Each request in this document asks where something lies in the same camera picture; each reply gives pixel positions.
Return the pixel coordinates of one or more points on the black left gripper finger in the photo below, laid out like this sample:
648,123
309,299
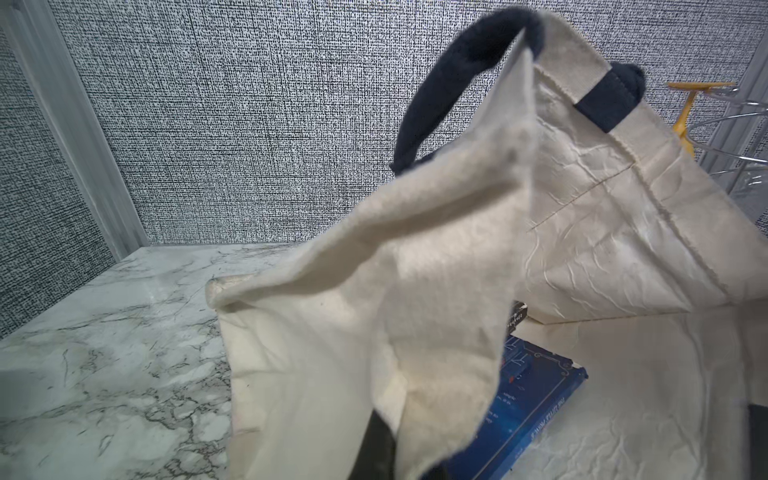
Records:
376,456

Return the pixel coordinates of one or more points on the cream canvas tote bag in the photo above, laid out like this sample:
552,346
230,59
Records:
527,168

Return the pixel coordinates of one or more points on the yellow wine glass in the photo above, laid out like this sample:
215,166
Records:
692,89

